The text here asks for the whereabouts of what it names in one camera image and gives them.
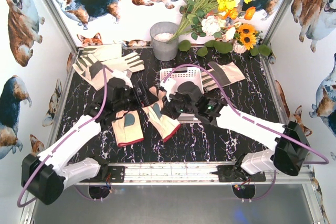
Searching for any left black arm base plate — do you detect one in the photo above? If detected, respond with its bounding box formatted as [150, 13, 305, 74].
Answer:
[102, 165, 125, 183]

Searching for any purple cable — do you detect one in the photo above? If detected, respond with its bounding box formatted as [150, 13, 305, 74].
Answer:
[163, 63, 329, 166]
[17, 64, 116, 207]

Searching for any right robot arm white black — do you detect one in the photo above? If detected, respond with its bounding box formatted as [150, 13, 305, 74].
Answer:
[160, 78, 309, 177]

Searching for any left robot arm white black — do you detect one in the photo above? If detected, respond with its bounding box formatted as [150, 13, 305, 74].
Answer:
[21, 70, 146, 205]

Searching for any white grey glove front-left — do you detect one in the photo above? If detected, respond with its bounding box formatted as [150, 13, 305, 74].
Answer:
[72, 52, 144, 91]

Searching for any white ribbed sunflower pot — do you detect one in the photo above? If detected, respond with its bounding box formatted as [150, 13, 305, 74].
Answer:
[233, 42, 247, 54]

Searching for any tan leather glove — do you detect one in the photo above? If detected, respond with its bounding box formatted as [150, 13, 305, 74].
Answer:
[112, 111, 144, 147]
[142, 86, 180, 143]

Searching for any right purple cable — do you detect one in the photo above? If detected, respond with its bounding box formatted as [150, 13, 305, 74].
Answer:
[163, 63, 329, 166]

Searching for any artificial flower bouquet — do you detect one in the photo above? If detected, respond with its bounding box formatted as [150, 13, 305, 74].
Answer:
[173, 0, 279, 57]

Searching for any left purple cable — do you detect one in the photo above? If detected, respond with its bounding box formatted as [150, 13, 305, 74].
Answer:
[17, 64, 116, 207]

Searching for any white grey striped glove right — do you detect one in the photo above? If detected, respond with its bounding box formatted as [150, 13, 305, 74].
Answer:
[201, 61, 246, 91]

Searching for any white green glove back-left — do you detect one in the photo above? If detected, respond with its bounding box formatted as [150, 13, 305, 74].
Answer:
[81, 44, 122, 61]

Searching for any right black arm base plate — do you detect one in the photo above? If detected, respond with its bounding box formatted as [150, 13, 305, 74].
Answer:
[210, 165, 266, 183]

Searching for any white perforated storage basket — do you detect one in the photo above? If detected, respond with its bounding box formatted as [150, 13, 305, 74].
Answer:
[160, 67, 209, 124]

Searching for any grey metal bucket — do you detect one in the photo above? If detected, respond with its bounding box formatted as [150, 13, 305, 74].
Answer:
[150, 22, 179, 61]

